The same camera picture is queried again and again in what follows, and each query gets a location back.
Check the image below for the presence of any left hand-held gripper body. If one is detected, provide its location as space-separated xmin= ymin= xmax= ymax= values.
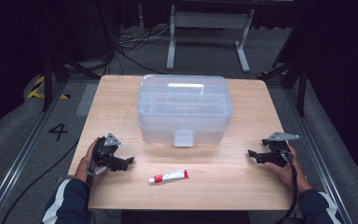
xmin=91 ymin=133 xmax=123 ymax=172

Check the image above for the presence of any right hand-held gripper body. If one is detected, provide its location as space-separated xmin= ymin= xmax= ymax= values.
xmin=261 ymin=131 xmax=300 ymax=168

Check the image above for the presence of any red and white tube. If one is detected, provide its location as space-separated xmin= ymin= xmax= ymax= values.
xmin=148 ymin=167 xmax=190 ymax=185

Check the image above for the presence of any clear plastic storage box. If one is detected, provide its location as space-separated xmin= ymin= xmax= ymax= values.
xmin=136 ymin=74 xmax=234 ymax=148

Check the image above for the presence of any person's left hand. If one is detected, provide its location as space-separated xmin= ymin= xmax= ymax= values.
xmin=74 ymin=136 xmax=109 ymax=185

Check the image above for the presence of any person's right hand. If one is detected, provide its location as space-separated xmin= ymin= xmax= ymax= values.
xmin=264 ymin=140 xmax=313 ymax=194

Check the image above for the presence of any black metal stand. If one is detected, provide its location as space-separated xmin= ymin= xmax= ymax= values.
xmin=41 ymin=50 xmax=103 ymax=112
xmin=256 ymin=59 xmax=310 ymax=119

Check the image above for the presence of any left hand-held gripper cable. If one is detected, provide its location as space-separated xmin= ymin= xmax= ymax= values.
xmin=85 ymin=160 xmax=109 ymax=216

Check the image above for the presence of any hand-held gripper cable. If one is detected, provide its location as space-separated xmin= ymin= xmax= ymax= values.
xmin=85 ymin=160 xmax=109 ymax=216
xmin=271 ymin=145 xmax=300 ymax=224

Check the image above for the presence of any right hand-held gripper cable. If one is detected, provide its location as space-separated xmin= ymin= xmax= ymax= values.
xmin=271 ymin=145 xmax=300 ymax=224

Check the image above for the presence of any metal floor rail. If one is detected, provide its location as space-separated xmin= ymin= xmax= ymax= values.
xmin=0 ymin=81 xmax=68 ymax=224
xmin=283 ymin=88 xmax=354 ymax=224

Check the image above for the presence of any black floor cable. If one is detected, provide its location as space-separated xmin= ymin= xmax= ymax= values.
xmin=0 ymin=139 xmax=81 ymax=224

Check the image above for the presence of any bundle of floor cables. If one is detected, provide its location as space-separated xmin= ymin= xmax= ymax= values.
xmin=114 ymin=23 xmax=172 ymax=76

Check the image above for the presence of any grey metal desk frame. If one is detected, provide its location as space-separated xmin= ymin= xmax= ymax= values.
xmin=166 ymin=4 xmax=255 ymax=74

